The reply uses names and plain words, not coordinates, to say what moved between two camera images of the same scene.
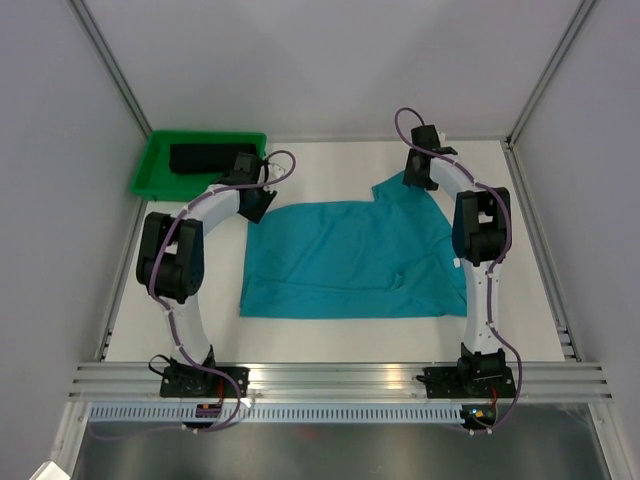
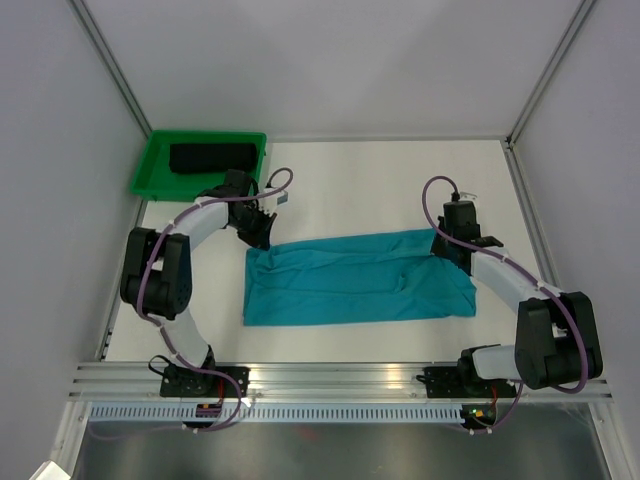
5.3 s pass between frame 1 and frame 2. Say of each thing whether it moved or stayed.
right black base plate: stayed
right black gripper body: moved
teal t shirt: moved
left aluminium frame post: stayed
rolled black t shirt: stayed
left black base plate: stayed
